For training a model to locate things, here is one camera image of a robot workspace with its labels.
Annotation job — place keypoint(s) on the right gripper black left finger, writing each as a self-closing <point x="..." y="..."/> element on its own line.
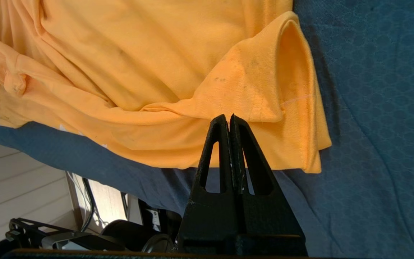
<point x="210" y="216"/>

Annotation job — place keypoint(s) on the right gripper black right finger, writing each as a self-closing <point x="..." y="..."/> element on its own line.
<point x="264" y="216"/>

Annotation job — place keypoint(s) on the yellow polo shirt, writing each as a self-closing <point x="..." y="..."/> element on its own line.
<point x="138" y="54"/>

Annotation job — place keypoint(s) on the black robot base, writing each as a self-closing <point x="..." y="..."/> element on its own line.
<point x="131" y="233"/>

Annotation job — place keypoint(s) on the bed with blue sheet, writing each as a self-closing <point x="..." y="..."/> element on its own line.
<point x="390" y="108"/>

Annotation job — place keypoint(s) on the grey upright post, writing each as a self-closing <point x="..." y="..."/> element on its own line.
<point x="74" y="201"/>

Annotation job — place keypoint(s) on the black metal bracket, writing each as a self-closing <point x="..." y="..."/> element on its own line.
<point x="31" y="230"/>

